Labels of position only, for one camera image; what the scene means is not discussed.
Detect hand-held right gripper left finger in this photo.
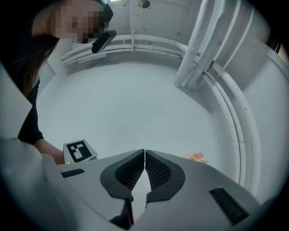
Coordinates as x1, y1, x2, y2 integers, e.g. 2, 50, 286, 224
42, 148, 145, 231

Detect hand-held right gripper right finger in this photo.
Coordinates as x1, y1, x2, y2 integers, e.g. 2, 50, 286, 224
144, 149, 261, 231

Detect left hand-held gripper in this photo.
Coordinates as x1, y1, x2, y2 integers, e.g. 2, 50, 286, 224
62, 139, 99, 164

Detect person's left forearm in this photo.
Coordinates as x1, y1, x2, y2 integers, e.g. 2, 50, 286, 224
33, 137, 66, 166

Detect pink flowers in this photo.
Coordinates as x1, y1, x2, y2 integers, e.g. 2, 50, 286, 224
182, 151, 210, 165

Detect person's black printed t-shirt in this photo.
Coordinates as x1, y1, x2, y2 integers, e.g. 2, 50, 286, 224
17, 75, 45, 145

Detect white curved conduit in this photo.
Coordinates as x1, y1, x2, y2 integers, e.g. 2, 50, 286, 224
202, 62, 262, 197

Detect white ceiling pipes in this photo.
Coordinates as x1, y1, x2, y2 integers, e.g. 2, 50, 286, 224
60, 30, 188, 66

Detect person's head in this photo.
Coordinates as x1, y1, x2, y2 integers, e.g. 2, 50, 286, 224
33, 0, 113, 45

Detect black head-mounted camera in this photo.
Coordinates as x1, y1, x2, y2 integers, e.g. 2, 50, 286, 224
91, 29, 117, 54

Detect white insulated ceiling duct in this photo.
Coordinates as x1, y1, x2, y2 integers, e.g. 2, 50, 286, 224
173, 0, 228, 89

